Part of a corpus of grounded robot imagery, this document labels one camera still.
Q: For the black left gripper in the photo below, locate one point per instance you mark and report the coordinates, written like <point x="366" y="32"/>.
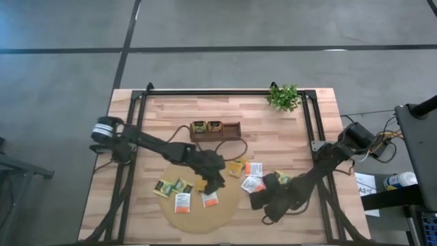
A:
<point x="208" y="164"/>

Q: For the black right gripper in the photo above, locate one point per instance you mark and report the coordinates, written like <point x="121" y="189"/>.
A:
<point x="290" y="196"/>

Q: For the yellow tea packet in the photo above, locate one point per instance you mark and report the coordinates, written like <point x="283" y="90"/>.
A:
<point x="200" y="185"/>
<point x="235" y="169"/>
<point x="243" y="159"/>

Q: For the white orange tea packet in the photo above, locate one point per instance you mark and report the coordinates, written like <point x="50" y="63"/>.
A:
<point x="209" y="200"/>
<point x="251" y="184"/>
<point x="254" y="169"/>
<point x="182" y="203"/>

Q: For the green tea packet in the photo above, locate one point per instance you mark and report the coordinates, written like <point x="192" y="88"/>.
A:
<point x="182" y="186"/>
<point x="163" y="188"/>
<point x="198" y="127"/>
<point x="284" y="176"/>

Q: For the mango tea packets row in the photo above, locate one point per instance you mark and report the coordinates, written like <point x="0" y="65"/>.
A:
<point x="215" y="127"/>

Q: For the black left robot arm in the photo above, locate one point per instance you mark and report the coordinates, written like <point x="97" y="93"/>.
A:
<point x="153" y="147"/>

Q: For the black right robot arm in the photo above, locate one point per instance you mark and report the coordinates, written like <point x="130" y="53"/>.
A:
<point x="324" y="157"/>

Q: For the dark wooden tea box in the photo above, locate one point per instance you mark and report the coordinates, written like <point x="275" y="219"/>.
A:
<point x="232" y="131"/>

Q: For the round woven straw placemat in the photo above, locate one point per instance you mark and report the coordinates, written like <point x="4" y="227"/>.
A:
<point x="201" y="220"/>

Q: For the green plant in white pot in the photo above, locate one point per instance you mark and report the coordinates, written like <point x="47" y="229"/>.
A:
<point x="283" y="98"/>

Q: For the white paper sheet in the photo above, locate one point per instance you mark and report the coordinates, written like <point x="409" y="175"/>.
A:
<point x="367" y="188"/>

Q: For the black power adapter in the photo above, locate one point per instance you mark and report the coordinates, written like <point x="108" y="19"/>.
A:
<point x="380" y="148"/>

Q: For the black shelf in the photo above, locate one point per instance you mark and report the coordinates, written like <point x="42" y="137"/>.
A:
<point x="389" y="200"/>

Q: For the white blue wipes canister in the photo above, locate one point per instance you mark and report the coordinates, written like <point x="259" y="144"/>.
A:
<point x="399" y="180"/>

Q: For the black cart panel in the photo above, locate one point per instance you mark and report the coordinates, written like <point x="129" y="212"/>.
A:
<point x="418" y="157"/>

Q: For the black keyboard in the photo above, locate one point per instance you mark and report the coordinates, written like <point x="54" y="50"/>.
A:
<point x="429" y="227"/>

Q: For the black pole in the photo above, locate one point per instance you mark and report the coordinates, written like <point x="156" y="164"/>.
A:
<point x="425" y="106"/>

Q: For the black stand base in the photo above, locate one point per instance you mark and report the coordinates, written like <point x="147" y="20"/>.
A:
<point x="27" y="171"/>

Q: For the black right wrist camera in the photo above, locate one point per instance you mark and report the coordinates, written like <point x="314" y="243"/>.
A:
<point x="261" y="201"/>

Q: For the grey metal bracket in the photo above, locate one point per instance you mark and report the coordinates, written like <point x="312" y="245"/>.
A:
<point x="317" y="146"/>

